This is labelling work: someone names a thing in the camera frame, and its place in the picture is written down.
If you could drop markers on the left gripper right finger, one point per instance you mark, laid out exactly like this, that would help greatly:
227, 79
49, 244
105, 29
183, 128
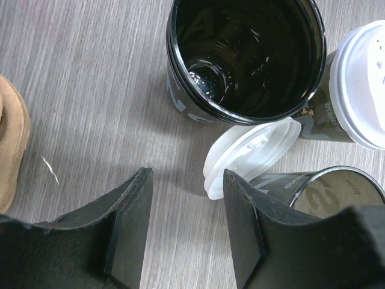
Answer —
276, 246

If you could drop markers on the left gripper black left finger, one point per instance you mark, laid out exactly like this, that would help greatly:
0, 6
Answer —
100, 245

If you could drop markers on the black paper coffee cup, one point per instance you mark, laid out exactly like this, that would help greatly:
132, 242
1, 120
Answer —
323, 193

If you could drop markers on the white cup lid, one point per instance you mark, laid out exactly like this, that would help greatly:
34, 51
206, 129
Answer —
249, 151
356, 85

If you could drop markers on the cardboard cup carrier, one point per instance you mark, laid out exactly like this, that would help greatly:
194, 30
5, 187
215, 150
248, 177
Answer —
15, 128

